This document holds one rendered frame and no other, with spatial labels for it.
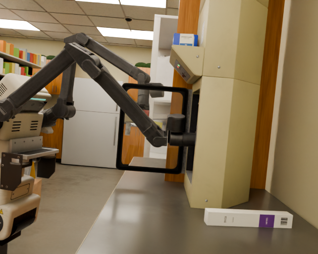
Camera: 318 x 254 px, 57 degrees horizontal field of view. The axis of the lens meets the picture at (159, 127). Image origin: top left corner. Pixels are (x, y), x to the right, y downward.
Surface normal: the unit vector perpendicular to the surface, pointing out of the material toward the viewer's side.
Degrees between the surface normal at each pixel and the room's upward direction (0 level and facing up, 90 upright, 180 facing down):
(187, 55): 90
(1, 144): 90
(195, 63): 90
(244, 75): 90
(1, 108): 107
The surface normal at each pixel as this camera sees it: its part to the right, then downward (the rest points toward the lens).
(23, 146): 0.97, 0.09
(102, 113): -0.01, 0.06
